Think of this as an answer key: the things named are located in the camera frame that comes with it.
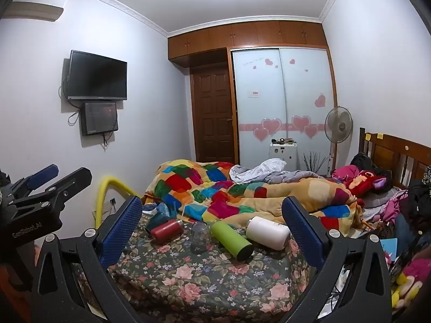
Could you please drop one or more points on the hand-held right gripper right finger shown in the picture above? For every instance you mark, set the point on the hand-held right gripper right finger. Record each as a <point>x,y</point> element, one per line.
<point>303,235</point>

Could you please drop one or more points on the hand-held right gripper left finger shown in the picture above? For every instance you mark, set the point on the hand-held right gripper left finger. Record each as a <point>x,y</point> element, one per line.
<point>120,234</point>

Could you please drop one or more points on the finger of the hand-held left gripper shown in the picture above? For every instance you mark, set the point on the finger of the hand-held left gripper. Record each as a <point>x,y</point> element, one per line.
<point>72,180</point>
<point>42,175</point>

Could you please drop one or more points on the clear glass cup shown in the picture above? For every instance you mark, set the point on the clear glass cup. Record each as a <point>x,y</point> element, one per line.
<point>201,239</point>

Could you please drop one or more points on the white bottle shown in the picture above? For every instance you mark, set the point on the white bottle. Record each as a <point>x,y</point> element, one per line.
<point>267,232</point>

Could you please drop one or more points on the teal bottle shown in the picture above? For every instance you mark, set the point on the teal bottle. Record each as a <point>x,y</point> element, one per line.
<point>156,222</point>

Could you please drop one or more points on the red bottle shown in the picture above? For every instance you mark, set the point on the red bottle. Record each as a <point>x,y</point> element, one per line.
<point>166,231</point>

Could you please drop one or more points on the green bottle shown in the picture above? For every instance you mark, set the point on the green bottle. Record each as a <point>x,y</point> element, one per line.
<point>232,240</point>

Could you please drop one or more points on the dark dried twigs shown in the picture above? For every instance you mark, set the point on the dark dried twigs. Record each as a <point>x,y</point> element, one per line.
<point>315,163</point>

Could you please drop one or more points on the grey checked cloth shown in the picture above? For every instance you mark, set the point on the grey checked cloth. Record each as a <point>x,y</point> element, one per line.
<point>266,171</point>

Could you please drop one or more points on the pink garment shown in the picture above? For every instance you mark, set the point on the pink garment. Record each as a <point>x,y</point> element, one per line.
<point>343,172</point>

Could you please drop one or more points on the small white cabinet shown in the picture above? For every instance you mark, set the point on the small white cabinet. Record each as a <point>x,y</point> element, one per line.
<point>283,156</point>

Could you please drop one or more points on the red plush toy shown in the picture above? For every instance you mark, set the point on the red plush toy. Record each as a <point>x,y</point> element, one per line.
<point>365,181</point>

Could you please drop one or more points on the blue book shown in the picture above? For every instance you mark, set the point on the blue book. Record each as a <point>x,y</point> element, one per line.
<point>391,247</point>

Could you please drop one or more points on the black bag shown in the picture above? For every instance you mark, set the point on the black bag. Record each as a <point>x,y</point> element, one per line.
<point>360,161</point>

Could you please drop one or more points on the floral bed sheet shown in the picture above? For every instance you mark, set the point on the floral bed sheet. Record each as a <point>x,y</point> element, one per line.
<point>202,282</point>

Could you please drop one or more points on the colourful patchwork quilt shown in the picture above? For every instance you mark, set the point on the colourful patchwork quilt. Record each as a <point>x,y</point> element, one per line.
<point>208,188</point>

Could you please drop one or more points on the yellow plush toy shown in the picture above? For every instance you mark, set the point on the yellow plush toy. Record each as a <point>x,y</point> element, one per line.
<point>405,289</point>

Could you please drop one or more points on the standing fan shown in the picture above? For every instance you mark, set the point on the standing fan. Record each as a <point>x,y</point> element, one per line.
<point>338,122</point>

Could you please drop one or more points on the black clothing pile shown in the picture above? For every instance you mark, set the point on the black clothing pile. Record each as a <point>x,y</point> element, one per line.
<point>419,202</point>

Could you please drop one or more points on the wooden headboard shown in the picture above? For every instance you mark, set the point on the wooden headboard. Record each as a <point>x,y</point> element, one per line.
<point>397,156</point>

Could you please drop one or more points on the heart-patterned sliding wardrobe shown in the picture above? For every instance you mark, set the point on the heart-patterned sliding wardrobe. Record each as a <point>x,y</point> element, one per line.
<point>286,101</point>

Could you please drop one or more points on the brown wooden door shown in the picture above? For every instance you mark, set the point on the brown wooden door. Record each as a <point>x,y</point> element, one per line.
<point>213,117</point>

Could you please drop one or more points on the white air conditioner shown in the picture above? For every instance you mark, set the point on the white air conditioner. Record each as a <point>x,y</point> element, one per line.
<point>30,10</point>

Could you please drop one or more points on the brown overhead cabinet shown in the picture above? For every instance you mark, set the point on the brown overhead cabinet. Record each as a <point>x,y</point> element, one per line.
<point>249,37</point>

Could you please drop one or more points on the small black wall monitor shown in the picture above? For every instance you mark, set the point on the small black wall monitor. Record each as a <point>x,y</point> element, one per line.
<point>99,117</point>

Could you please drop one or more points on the black wall television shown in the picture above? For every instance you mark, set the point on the black wall television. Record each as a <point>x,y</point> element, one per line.
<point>97,75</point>

